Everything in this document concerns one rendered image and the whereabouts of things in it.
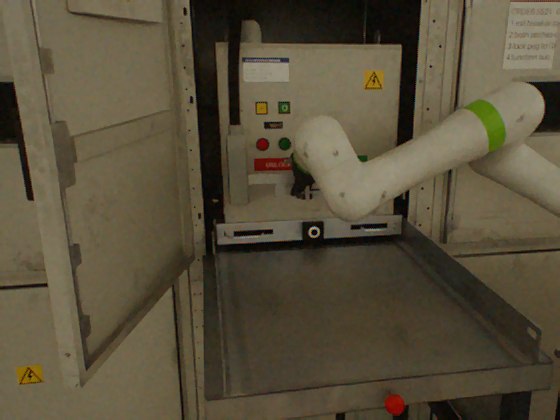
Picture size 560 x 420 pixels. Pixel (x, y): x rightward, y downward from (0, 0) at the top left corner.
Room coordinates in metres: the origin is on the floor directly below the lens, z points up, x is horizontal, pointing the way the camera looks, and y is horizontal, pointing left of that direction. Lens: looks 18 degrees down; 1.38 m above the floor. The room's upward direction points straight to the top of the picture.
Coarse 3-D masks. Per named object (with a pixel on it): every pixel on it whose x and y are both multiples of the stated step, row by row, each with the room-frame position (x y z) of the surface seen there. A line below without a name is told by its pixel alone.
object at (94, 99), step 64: (0, 0) 0.82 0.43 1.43; (64, 0) 0.99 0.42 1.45; (128, 0) 1.17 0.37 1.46; (64, 64) 0.96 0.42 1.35; (128, 64) 1.20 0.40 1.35; (64, 128) 0.88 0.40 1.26; (128, 128) 1.13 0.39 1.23; (64, 192) 0.86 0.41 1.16; (128, 192) 1.14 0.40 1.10; (64, 256) 0.83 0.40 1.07; (128, 256) 1.10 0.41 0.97; (192, 256) 1.42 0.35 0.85; (64, 320) 0.82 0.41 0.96; (128, 320) 1.07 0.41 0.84; (64, 384) 0.82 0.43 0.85
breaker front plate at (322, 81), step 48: (240, 48) 1.51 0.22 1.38; (288, 48) 1.54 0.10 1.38; (336, 48) 1.56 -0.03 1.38; (384, 48) 1.59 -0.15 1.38; (240, 96) 1.51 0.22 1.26; (288, 96) 1.54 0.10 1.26; (336, 96) 1.56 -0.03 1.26; (384, 96) 1.59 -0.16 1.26; (384, 144) 1.59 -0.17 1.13; (288, 192) 1.53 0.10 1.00
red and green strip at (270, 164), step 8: (256, 160) 1.52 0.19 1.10; (264, 160) 1.52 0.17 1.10; (272, 160) 1.53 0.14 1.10; (280, 160) 1.53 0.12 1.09; (360, 160) 1.58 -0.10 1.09; (256, 168) 1.52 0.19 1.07; (264, 168) 1.52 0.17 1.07; (272, 168) 1.53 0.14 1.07; (280, 168) 1.53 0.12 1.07; (288, 168) 1.54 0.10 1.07
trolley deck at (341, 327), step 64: (256, 256) 1.44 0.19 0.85; (320, 256) 1.45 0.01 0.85; (384, 256) 1.45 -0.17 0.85; (256, 320) 1.06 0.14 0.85; (320, 320) 1.06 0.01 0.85; (384, 320) 1.06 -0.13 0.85; (448, 320) 1.07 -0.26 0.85; (256, 384) 0.82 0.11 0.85; (320, 384) 0.82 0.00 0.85; (384, 384) 0.84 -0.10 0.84; (448, 384) 0.87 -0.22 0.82; (512, 384) 0.89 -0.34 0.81
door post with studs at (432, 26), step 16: (432, 0) 1.57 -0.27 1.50; (432, 16) 1.57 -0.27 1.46; (432, 32) 1.57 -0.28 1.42; (432, 48) 1.57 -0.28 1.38; (432, 64) 1.57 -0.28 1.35; (416, 80) 1.57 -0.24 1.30; (432, 80) 1.58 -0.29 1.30; (416, 96) 1.57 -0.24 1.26; (432, 96) 1.58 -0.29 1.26; (416, 112) 1.57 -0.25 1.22; (432, 112) 1.58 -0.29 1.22; (416, 128) 1.57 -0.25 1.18; (432, 192) 1.58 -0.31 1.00; (416, 208) 1.57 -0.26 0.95; (416, 224) 1.57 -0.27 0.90; (416, 416) 1.58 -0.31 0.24
